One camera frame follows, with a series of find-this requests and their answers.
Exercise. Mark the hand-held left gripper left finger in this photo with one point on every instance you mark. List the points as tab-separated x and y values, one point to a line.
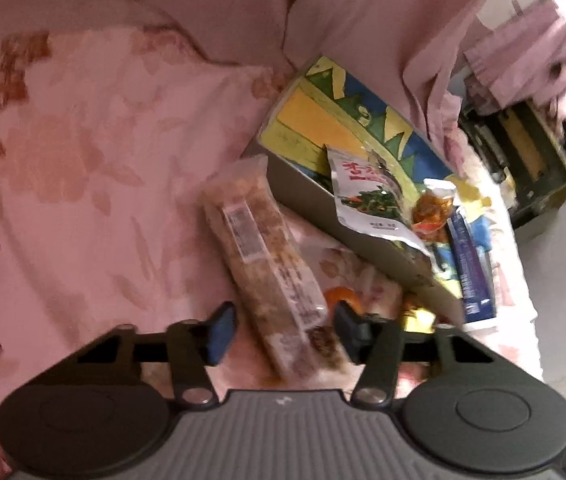
222	335

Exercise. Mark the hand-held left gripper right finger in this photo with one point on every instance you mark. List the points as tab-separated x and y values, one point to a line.
347	330

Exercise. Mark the small round orange snack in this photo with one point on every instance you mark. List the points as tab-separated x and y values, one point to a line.
338	296

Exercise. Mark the bright yellow snack packet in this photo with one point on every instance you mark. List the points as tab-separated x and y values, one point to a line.
418	320

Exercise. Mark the long clear snack packet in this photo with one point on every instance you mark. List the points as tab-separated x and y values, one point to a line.
263	260

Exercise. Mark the dark blue snack packet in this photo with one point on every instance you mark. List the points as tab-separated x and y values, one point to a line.
468	260

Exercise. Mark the colourful cardboard tray box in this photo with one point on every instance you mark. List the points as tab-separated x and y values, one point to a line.
308	195

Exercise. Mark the green and white snack packet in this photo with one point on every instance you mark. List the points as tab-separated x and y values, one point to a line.
363	185

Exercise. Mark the orange snack packet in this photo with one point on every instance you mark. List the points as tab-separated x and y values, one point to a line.
430	210

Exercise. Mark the floral pink bed sheet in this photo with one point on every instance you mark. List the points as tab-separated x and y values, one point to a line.
88	160

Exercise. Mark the pink curtain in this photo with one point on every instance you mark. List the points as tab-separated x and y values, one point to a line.
363	10

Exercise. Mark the hanging pale pink cloth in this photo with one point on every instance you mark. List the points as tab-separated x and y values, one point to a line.
523	45

